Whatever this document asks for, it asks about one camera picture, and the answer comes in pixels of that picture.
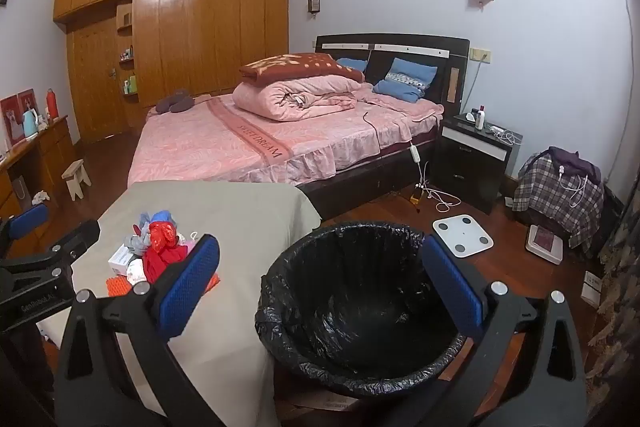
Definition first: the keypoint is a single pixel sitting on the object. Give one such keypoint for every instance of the wooden desk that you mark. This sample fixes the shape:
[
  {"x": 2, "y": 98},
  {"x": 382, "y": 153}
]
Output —
[{"x": 50, "y": 147}]

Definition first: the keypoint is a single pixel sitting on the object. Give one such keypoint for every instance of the white paper box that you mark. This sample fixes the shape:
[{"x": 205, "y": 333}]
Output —
[{"x": 592, "y": 289}]

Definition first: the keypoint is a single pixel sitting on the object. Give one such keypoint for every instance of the red cloth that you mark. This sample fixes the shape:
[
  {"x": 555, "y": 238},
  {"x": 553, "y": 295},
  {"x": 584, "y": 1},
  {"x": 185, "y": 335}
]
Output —
[{"x": 160, "y": 257}]

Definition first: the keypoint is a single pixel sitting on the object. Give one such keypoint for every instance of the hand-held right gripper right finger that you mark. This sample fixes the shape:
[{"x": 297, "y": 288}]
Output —
[{"x": 452, "y": 277}]

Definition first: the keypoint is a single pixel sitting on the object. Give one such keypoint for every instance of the white cardboard box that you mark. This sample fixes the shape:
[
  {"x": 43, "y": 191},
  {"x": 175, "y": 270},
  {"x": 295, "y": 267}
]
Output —
[{"x": 122, "y": 259}]

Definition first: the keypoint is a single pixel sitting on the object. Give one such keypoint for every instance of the folded pink duvet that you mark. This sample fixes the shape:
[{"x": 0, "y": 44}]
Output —
[{"x": 300, "y": 99}]

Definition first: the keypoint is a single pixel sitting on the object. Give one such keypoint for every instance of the blue cloth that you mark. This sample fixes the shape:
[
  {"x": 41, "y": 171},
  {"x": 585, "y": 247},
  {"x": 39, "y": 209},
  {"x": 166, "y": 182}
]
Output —
[{"x": 157, "y": 217}]

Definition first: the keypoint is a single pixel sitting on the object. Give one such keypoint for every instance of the bin with black bag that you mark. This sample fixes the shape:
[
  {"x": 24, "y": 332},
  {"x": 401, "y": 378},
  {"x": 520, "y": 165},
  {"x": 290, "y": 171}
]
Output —
[{"x": 350, "y": 297}]

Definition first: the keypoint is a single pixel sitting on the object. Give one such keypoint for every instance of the small wall lamp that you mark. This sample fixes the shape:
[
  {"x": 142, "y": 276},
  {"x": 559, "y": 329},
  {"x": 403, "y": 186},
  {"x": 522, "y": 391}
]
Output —
[{"x": 313, "y": 3}]

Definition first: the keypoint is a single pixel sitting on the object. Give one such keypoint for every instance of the patterned curtain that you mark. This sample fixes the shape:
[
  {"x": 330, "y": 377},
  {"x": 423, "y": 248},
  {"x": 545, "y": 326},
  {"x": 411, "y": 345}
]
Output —
[{"x": 617, "y": 297}]

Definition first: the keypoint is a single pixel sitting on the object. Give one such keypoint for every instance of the light blue kettle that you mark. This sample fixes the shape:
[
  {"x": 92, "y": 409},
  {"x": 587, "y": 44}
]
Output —
[{"x": 30, "y": 124}]

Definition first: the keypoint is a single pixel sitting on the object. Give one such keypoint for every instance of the red thermos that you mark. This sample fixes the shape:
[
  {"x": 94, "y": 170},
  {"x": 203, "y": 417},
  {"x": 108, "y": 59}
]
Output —
[{"x": 51, "y": 104}]

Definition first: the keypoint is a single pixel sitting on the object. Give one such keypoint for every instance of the white bathroom scale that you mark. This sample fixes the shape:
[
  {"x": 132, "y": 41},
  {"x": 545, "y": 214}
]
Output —
[{"x": 462, "y": 233}]

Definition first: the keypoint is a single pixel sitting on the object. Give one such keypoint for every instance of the white bottle red cap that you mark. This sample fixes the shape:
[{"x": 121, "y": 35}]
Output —
[{"x": 480, "y": 118}]

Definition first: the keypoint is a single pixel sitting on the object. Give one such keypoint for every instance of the wall outlet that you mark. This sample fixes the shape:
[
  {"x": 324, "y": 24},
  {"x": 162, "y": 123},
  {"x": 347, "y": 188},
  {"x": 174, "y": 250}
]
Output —
[{"x": 481, "y": 54}]

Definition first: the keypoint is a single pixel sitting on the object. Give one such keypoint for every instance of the blue patterned pillow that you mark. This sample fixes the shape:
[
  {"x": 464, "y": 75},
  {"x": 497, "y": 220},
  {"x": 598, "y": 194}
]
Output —
[{"x": 412, "y": 72}]

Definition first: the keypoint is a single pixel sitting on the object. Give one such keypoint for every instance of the white box on floor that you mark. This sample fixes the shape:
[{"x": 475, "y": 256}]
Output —
[{"x": 545, "y": 243}]

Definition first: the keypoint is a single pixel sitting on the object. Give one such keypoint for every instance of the chair with plaid cloth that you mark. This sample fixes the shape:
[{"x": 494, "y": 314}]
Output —
[{"x": 545, "y": 197}]

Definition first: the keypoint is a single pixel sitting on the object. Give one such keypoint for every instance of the small blue pillow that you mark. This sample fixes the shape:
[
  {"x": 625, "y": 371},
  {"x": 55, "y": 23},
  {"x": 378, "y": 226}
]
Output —
[{"x": 352, "y": 64}]

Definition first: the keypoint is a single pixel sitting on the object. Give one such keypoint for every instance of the dark red patterned pillow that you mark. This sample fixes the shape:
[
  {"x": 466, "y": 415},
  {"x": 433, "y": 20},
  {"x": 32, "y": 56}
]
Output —
[{"x": 295, "y": 66}]

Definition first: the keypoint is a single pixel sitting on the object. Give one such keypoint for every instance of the red photo frames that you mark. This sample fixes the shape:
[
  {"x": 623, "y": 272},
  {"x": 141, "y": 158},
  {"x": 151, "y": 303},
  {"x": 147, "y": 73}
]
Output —
[{"x": 15, "y": 117}]

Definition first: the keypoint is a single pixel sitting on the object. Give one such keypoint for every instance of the purple slippers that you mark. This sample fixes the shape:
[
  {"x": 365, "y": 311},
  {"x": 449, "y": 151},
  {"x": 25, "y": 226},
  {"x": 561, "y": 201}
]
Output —
[{"x": 172, "y": 102}]

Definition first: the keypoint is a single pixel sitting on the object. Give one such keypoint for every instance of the bed with pink sheet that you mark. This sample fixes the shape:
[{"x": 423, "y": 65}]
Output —
[{"x": 200, "y": 147}]

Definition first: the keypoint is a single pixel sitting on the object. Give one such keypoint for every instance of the wooden wardrobe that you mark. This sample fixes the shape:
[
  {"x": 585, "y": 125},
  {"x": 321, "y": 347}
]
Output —
[{"x": 200, "y": 37}]

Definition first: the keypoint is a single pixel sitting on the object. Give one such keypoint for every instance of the grey cloth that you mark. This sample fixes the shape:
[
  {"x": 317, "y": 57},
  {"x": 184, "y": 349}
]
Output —
[{"x": 136, "y": 244}]

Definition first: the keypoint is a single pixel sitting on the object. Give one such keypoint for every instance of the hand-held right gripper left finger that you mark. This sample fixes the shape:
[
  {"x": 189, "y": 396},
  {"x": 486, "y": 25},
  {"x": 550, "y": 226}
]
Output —
[{"x": 190, "y": 277}]

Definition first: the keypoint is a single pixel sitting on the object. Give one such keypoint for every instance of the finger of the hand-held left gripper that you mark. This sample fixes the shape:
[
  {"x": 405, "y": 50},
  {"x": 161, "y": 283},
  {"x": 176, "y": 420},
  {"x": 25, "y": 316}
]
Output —
[
  {"x": 75, "y": 239},
  {"x": 27, "y": 219}
]

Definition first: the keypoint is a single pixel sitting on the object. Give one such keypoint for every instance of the flat blue pillow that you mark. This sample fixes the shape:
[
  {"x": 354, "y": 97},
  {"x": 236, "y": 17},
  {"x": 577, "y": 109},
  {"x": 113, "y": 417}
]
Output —
[{"x": 397, "y": 91}]

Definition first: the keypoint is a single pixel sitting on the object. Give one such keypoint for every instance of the purple garment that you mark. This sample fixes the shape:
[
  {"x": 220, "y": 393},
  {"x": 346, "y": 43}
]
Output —
[{"x": 580, "y": 164}]

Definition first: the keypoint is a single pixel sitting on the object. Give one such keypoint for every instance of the black white nightstand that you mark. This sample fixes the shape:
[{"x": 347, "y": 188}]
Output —
[{"x": 470, "y": 167}]

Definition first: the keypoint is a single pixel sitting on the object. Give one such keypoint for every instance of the orange mesh cloth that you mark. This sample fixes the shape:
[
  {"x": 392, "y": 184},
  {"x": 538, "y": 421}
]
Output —
[{"x": 119, "y": 287}]

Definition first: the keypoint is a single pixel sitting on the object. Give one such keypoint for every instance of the orange power strip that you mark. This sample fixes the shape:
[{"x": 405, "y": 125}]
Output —
[{"x": 417, "y": 197}]

